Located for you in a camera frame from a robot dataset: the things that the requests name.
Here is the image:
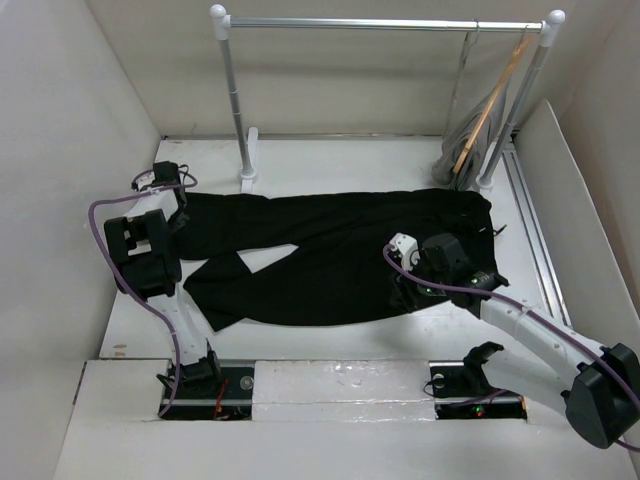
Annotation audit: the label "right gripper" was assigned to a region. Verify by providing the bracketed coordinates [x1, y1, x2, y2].
[387, 251, 450, 313]

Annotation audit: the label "black trousers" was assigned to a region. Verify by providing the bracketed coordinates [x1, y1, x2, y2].
[174, 189, 496, 331]

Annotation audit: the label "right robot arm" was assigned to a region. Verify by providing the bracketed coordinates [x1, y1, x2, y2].
[383, 233, 639, 450]

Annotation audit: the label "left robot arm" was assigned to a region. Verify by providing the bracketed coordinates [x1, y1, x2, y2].
[103, 161, 223, 398]

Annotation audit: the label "grey metal hanger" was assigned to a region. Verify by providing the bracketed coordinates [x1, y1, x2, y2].
[446, 28, 480, 129]

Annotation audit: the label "wooden hanger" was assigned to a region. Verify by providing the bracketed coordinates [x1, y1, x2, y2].
[453, 35, 533, 175]

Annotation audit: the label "silver clothes rack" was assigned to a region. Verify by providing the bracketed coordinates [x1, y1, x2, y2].
[209, 1, 566, 193]

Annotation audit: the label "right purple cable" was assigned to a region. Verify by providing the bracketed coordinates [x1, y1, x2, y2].
[382, 242, 640, 449]

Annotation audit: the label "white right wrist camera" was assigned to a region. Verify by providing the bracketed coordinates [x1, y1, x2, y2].
[390, 233, 420, 271]

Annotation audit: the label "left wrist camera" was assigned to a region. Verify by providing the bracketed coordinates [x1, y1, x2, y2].
[150, 161, 181, 188]

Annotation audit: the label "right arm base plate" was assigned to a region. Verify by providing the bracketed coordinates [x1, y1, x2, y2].
[423, 361, 528, 421]

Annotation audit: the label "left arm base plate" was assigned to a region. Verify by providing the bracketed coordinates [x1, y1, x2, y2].
[157, 362, 255, 421]

